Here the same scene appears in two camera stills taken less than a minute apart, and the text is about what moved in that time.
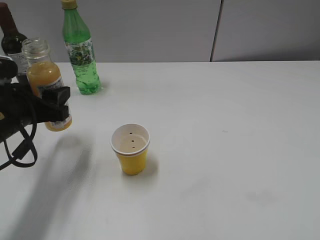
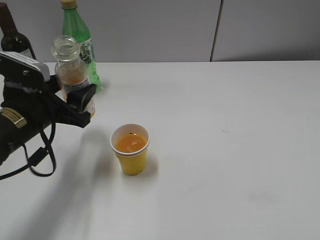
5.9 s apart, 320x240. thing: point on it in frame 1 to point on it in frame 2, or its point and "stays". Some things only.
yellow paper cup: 130,141 stays
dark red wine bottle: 12,43 stays
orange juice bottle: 42,74 to 71,72
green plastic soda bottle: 78,41 stays
